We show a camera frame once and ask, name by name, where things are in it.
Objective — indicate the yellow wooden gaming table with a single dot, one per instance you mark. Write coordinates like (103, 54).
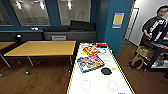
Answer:
(43, 48)
(4, 45)

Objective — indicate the open cardboard box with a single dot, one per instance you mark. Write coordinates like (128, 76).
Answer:
(144, 51)

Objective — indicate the red yellow game box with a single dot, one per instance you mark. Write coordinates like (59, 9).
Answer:
(90, 50)

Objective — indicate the colourful snack box left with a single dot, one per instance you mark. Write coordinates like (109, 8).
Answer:
(90, 63)

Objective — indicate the orange red flat item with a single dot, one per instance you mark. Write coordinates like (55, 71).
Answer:
(101, 45)

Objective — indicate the light grey sofa cushion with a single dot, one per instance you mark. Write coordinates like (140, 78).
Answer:
(59, 37)

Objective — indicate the white table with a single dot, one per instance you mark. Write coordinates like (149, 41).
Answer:
(96, 81)

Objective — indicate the white hallway door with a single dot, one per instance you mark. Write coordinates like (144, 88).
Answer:
(131, 23)

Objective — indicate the brown tan backpack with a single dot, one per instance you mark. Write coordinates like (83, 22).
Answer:
(137, 61)

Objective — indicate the small black round device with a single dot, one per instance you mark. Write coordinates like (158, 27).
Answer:
(18, 36)

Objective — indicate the person in black shirt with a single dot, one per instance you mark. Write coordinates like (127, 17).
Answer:
(151, 28)

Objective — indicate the black wheeled cart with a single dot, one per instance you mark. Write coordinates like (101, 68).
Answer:
(156, 50)

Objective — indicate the dark wall bench sofa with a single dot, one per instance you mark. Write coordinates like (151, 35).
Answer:
(80, 31)

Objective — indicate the framed wall window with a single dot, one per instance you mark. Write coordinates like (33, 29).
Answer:
(3, 13)
(30, 11)
(74, 11)

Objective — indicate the small white wall plate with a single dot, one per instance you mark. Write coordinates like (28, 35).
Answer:
(34, 29)

